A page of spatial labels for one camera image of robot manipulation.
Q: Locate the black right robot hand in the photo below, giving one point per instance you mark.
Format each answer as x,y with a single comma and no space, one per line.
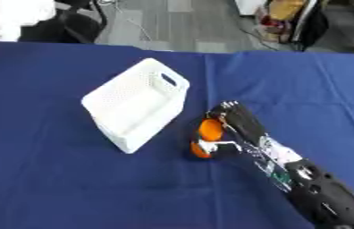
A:
240,119

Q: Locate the orange toy fruit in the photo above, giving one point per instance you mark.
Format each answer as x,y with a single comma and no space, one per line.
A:
209,131

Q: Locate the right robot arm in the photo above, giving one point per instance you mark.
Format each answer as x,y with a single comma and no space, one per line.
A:
310,182

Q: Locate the white plastic basket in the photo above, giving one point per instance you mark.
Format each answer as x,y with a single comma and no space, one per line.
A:
136,104

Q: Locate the yellow and red bag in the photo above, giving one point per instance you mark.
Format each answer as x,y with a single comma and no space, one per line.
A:
280,18

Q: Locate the black and white bag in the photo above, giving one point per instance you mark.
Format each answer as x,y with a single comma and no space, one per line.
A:
310,23

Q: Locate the black office chair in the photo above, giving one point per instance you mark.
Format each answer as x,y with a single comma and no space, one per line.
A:
65,23

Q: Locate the person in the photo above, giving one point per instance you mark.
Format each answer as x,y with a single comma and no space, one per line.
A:
9,18

